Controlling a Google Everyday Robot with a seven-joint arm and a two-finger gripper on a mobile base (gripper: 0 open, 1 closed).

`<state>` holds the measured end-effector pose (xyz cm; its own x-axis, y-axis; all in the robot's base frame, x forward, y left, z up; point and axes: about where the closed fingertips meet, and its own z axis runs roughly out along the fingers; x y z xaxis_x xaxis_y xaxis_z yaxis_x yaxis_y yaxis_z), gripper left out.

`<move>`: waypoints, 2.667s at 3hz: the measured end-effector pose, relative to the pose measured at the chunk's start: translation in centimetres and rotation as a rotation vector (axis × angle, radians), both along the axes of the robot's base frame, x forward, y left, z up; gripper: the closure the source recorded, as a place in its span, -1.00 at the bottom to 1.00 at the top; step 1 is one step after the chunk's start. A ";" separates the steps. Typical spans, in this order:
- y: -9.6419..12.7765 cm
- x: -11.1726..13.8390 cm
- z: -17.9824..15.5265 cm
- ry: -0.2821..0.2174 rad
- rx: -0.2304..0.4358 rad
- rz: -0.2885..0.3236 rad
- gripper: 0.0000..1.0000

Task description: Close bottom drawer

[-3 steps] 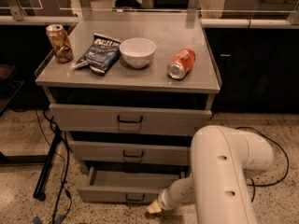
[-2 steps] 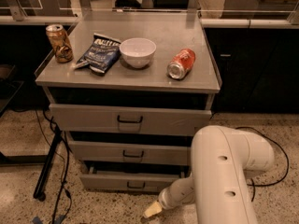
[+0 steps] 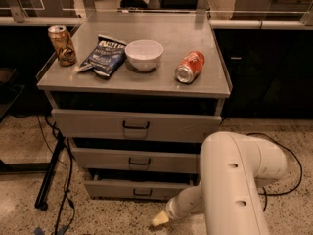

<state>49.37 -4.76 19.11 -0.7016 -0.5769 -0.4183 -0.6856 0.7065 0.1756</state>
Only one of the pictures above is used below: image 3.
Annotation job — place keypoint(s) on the black stand leg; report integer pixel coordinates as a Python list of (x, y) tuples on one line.
[(41, 200)]

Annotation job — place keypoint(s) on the orange soda can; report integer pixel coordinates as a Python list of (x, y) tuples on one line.
[(190, 67)]

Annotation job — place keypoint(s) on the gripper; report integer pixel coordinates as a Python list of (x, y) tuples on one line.
[(175, 209)]

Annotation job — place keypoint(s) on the grey middle drawer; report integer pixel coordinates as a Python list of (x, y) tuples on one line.
[(152, 156)]

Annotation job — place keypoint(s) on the blue chip bag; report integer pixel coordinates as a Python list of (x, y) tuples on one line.
[(106, 57)]

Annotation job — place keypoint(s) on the gold soda can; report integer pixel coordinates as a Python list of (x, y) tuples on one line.
[(62, 43)]

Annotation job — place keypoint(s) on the grey drawer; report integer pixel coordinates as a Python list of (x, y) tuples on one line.
[(142, 185), (130, 117), (152, 156)]

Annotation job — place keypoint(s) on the white bowl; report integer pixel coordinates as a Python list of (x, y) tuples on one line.
[(144, 55)]

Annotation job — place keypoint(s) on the grey drawer cabinet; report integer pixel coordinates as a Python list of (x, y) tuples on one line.
[(179, 34)]

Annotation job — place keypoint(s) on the grey bottom drawer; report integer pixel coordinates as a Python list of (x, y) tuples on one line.
[(142, 185)]

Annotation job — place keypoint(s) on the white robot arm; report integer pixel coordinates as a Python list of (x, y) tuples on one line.
[(232, 167)]

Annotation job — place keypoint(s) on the white counter rail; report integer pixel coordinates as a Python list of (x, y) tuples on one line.
[(219, 24)]

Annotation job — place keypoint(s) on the grey top drawer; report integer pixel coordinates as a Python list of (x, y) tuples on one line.
[(130, 117)]

